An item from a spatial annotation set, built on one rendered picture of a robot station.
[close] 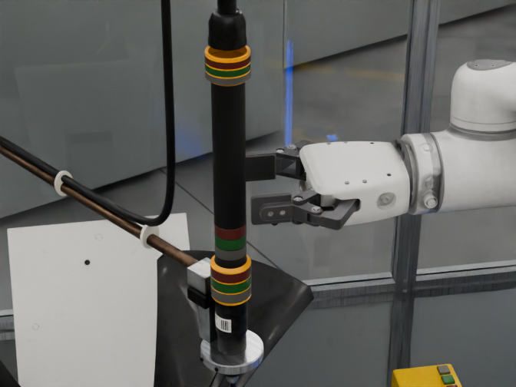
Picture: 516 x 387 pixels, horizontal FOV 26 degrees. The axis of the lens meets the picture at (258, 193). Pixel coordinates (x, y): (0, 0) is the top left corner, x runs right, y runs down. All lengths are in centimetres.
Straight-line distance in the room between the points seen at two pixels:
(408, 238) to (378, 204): 97
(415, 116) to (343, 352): 52
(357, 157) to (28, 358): 67
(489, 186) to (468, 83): 11
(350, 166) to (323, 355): 111
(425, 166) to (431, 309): 110
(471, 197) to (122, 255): 65
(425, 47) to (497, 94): 81
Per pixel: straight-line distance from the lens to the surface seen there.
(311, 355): 221
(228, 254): 115
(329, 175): 112
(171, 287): 147
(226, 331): 121
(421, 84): 195
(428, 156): 114
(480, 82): 114
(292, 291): 140
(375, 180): 112
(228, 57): 109
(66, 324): 164
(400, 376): 182
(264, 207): 109
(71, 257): 164
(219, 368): 123
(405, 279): 216
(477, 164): 115
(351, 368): 225
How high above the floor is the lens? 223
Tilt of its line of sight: 31 degrees down
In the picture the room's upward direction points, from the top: straight up
